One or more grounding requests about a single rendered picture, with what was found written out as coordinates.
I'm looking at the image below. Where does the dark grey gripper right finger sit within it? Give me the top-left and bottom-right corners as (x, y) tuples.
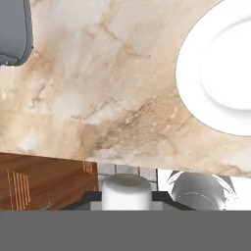
(151, 191), (194, 212)

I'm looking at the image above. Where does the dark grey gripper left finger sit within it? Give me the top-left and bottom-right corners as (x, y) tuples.
(60, 190), (103, 212)

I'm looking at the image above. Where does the white round cylinder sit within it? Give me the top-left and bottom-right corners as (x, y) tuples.
(100, 173), (154, 212)

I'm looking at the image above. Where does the grey white round object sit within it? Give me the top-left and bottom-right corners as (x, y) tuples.
(166, 170), (238, 212)

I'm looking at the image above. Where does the brown wooden cupboard front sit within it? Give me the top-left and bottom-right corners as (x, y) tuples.
(0, 151), (100, 212)

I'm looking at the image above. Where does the white round plate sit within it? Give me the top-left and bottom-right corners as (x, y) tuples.
(175, 0), (251, 137)

